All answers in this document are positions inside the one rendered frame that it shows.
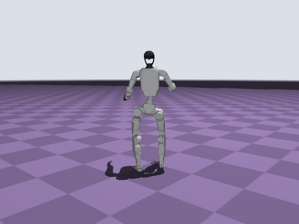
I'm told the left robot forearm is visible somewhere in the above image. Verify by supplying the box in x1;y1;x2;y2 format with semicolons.
125;88;131;100

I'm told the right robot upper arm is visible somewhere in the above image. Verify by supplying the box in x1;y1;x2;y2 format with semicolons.
159;70;176;91

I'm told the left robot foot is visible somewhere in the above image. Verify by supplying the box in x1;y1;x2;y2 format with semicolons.
133;165;142;171

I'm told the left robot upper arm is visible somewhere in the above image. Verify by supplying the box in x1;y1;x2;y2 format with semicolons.
126;70;140;94

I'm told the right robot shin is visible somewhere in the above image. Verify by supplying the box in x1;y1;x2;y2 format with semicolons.
158;136;166;167

